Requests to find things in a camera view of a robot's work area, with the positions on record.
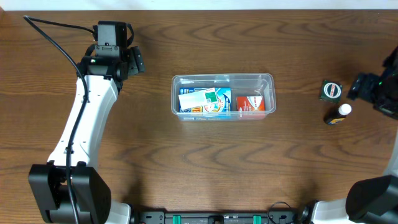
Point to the red Panadol ActiFast box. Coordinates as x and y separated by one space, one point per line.
250 107

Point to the dark green small box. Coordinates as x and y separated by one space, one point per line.
331 91

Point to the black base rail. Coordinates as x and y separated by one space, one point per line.
159 217

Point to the dark bottle white cap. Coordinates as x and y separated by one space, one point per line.
336 115

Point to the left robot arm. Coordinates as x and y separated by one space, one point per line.
68 188

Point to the white green Panadol box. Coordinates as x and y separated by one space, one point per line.
190 98

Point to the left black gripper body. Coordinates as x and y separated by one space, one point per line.
137 59

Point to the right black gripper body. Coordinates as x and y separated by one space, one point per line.
358 87

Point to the clear plastic container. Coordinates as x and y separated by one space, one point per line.
241 84

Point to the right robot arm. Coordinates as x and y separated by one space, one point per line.
371 200

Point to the blue Kool Fever box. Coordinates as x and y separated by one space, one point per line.
219 110

